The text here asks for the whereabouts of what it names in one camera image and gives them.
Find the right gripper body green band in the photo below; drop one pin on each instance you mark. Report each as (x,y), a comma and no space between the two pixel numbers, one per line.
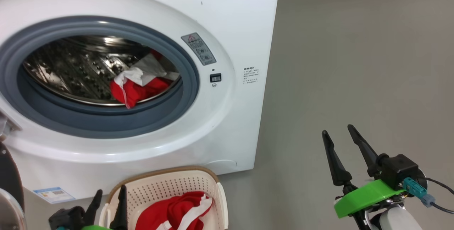
(365,196)

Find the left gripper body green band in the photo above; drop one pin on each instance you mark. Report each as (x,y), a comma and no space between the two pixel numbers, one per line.
(95,228)

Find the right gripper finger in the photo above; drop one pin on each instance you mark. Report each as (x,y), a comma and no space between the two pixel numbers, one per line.
(365,150)
(335,166)

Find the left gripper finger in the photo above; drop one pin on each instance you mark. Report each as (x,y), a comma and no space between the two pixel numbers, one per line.
(121,212)
(94,208)

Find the red white garment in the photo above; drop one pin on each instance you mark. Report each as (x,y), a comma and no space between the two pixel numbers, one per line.
(177,212)
(134,91)

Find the black glass washing machine door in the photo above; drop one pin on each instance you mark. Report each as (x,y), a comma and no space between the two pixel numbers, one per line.
(9,176)

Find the cream perforated laundry basket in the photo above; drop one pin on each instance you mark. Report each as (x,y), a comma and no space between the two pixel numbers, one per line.
(159,187)

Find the steel washing drum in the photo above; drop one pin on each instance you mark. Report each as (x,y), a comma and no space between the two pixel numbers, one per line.
(71,70)

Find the white washing machine body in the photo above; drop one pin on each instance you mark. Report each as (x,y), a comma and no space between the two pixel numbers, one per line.
(230,27)

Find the blue energy label sticker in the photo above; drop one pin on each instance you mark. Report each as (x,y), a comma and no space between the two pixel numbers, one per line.
(53,194)

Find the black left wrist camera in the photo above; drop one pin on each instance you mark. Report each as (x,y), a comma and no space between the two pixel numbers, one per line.
(65,217)

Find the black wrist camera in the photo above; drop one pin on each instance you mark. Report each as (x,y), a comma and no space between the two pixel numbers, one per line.
(402,169)
(65,217)

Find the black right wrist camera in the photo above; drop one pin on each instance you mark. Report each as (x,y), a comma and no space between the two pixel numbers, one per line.
(402,169)

